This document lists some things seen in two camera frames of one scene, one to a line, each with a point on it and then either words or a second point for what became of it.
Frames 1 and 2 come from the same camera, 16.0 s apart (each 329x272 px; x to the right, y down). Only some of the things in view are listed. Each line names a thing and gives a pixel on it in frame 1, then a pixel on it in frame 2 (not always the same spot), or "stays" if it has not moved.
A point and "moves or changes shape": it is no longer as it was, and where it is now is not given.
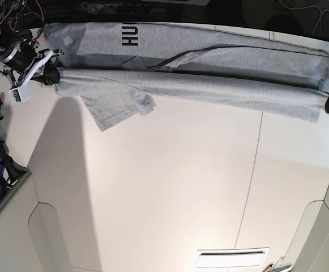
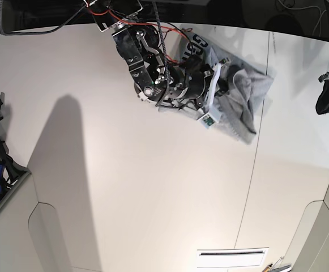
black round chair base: [284, 22] stays
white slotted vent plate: [229, 258] stays
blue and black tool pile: [4, 173] stays
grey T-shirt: [121, 70] moves or changes shape
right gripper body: [41, 55] → [198, 82]
